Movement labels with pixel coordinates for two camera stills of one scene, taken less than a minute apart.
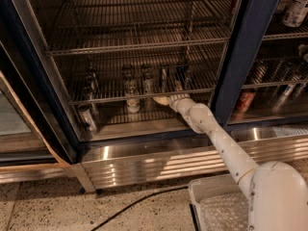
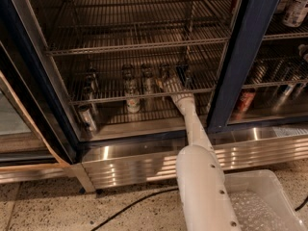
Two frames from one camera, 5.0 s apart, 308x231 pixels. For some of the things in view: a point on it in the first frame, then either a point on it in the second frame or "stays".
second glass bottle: (147, 92) stays
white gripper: (176, 100) -> (173, 86)
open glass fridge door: (37, 135) stays
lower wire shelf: (117, 77) stays
